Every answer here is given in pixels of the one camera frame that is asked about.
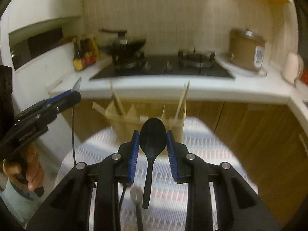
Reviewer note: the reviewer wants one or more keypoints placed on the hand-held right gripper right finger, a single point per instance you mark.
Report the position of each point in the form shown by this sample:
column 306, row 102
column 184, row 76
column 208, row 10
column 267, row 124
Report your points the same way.
column 171, row 149

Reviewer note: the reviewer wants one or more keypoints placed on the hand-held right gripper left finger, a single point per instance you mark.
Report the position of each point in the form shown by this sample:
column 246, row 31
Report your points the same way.
column 134, row 149

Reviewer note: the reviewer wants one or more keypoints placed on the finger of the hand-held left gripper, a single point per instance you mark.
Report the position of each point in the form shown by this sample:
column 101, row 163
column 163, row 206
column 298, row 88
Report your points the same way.
column 69, row 99
column 60, row 95

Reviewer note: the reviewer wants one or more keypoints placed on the black plastic spoon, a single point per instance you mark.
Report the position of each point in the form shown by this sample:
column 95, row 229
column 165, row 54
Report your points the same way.
column 152, row 137

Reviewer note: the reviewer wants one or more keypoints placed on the yellow plastic utensil basket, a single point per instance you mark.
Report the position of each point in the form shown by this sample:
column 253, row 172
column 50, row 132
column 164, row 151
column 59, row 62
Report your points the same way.
column 125, row 122

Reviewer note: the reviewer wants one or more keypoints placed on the wooden chopstick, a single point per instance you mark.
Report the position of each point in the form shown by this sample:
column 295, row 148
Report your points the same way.
column 120, row 105
column 182, row 101
column 115, row 98
column 187, row 91

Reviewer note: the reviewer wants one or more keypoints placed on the person's left forearm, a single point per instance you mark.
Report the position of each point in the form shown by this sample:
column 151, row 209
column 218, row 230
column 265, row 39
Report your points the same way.
column 16, row 202

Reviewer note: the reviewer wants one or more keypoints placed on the person's left hand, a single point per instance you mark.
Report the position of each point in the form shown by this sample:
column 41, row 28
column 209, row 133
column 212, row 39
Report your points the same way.
column 31, row 170

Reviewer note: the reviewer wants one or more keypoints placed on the striped woven table cloth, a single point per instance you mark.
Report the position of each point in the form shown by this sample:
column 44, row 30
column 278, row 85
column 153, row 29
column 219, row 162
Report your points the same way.
column 204, row 149

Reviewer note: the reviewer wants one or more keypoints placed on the dark sauce bottle yellow label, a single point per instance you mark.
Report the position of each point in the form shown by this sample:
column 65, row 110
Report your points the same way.
column 77, row 60

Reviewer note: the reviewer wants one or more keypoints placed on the steel spoon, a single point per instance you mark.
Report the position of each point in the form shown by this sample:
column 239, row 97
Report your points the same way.
column 136, row 193

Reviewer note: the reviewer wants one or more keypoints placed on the dark sauce bottle red label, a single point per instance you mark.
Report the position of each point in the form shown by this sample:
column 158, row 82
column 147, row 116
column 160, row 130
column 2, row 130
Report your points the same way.
column 85, row 55

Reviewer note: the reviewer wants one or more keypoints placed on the white kitchen countertop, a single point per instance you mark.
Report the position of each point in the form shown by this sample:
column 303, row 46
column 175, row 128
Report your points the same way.
column 168, row 89

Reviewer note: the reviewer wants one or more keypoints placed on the metal burner grate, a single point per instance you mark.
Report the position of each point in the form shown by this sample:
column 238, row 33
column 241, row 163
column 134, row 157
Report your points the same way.
column 127, row 60
column 196, row 59

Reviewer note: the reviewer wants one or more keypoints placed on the wooden base cabinets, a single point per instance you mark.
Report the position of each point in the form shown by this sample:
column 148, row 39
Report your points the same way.
column 240, row 137

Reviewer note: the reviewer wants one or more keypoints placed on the black gas cooktop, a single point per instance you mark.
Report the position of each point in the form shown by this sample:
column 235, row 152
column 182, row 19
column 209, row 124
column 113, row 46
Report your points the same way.
column 158, row 71

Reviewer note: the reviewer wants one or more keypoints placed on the black wok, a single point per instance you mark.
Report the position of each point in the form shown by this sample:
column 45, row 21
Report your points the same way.
column 127, row 44

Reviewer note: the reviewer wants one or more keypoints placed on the brown rice cooker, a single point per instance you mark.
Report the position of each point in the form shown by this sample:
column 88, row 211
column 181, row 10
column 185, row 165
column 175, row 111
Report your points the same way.
column 245, row 50

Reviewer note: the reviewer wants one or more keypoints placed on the pale pink electric kettle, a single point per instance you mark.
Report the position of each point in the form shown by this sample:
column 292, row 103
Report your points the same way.
column 292, row 68

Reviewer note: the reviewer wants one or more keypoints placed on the red container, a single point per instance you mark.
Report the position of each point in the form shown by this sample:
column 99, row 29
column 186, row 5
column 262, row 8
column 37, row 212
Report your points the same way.
column 303, row 75

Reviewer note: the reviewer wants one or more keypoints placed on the white open wall cabinet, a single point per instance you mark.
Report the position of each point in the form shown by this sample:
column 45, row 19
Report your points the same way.
column 43, row 41

